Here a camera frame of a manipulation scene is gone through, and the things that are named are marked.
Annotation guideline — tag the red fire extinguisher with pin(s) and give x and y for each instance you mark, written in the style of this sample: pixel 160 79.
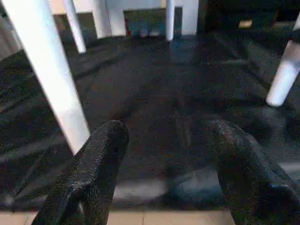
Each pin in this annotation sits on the red fire extinguisher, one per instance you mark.
pixel 127 27

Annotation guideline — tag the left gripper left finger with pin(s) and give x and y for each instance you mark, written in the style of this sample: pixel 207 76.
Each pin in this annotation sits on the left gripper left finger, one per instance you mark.
pixel 93 178

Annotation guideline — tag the white cabinet with windows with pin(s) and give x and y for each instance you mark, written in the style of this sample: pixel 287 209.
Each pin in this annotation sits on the white cabinet with windows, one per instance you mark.
pixel 112 16

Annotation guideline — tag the black mat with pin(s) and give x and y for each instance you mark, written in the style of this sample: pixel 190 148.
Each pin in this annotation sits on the black mat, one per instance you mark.
pixel 164 93

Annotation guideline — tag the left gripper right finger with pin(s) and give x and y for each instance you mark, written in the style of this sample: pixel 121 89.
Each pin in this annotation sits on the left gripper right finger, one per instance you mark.
pixel 253 178

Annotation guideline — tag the black case with yellow label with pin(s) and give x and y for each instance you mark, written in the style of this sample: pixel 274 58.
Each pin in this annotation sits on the black case with yellow label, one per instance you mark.
pixel 222 14

